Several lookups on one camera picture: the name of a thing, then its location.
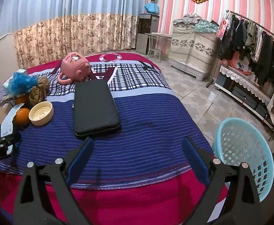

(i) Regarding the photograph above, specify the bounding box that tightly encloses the white paper wrapper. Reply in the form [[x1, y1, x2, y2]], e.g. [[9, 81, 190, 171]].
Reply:
[[0, 102, 24, 155]]

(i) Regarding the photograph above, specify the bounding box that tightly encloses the whole orange fruit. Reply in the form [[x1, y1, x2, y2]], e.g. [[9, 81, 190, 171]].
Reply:
[[13, 108, 31, 127]]

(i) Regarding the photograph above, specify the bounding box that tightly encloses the cream round bowl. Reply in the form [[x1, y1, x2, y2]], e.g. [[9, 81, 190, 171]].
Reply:
[[29, 101, 54, 127]]

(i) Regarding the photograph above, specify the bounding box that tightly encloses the blue plastic bag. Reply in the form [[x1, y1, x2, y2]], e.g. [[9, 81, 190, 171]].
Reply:
[[9, 75, 38, 95]]

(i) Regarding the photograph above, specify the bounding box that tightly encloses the teal tissue box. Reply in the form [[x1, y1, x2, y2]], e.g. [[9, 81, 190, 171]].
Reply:
[[2, 69, 28, 94]]

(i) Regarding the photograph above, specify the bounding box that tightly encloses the light blue laundry basket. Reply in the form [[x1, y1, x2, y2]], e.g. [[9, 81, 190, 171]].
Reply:
[[213, 117, 274, 201]]

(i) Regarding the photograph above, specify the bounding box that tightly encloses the white side cabinet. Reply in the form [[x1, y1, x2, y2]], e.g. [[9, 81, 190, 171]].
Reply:
[[0, 33, 19, 87]]

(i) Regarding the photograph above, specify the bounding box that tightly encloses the black flat case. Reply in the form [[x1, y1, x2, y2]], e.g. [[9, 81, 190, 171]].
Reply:
[[73, 79, 121, 138]]

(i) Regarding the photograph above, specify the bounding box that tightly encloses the low tv cabinet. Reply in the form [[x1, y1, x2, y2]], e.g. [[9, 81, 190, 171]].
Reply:
[[214, 65, 274, 128]]

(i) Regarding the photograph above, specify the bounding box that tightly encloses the striped blue red bedspread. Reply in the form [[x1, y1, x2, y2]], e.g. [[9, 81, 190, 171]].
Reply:
[[0, 53, 213, 224]]

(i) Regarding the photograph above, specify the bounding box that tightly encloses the blue and floral curtain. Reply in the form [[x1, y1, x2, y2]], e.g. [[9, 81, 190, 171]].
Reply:
[[0, 0, 146, 68]]

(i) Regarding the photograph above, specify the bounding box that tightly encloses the patterned cloth covered cabinet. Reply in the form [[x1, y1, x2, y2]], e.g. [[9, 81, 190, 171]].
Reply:
[[168, 27, 218, 81]]

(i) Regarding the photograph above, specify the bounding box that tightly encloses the clothes rack with garments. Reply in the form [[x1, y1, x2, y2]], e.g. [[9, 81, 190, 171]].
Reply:
[[205, 10, 274, 88]]

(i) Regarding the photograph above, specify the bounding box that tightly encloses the pile of folded clothes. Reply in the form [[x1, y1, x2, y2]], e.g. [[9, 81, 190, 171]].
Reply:
[[172, 13, 219, 33]]

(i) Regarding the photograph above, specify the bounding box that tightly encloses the grey water dispenser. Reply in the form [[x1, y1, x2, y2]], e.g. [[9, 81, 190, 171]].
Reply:
[[135, 13, 159, 54]]

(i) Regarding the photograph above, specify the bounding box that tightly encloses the blue cloth covered bottle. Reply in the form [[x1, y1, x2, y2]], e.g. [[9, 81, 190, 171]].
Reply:
[[144, 2, 159, 15]]

